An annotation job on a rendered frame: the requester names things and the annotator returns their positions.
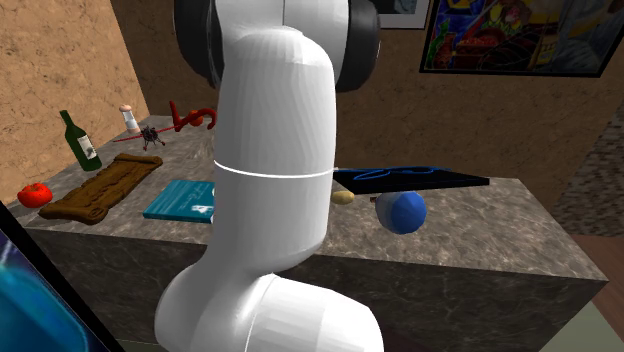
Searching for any yellow potato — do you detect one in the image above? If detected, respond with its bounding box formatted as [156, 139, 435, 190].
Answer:
[330, 189, 356, 206]

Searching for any blue cylinder container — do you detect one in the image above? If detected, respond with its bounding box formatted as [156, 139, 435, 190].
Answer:
[374, 190, 428, 236]

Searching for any black tray with blue scissors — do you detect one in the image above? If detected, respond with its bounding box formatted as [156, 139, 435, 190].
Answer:
[332, 165, 491, 196]

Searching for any teal book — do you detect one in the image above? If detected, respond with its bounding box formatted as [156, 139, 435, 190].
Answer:
[142, 179, 216, 224]

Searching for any red curved figure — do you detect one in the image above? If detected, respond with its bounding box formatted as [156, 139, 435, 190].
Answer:
[168, 100, 218, 134]

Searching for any red toy airplane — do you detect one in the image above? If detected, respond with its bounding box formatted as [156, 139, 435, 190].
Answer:
[112, 125, 178, 152]

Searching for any white salt shaker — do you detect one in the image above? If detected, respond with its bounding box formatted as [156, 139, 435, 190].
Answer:
[118, 104, 142, 136]

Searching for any green wine bottle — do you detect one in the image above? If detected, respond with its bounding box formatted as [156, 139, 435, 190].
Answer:
[59, 109, 104, 173]

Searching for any red tomato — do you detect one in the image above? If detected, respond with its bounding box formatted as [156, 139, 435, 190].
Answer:
[16, 182, 54, 209]

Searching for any black framed blue screen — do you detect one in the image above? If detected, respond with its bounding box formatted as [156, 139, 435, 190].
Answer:
[0, 200, 126, 352]

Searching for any white framed wall picture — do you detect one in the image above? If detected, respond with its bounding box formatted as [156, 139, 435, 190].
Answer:
[375, 0, 433, 31]

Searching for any colourful framed wall painting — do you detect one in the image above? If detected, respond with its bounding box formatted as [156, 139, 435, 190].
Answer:
[419, 0, 624, 79]

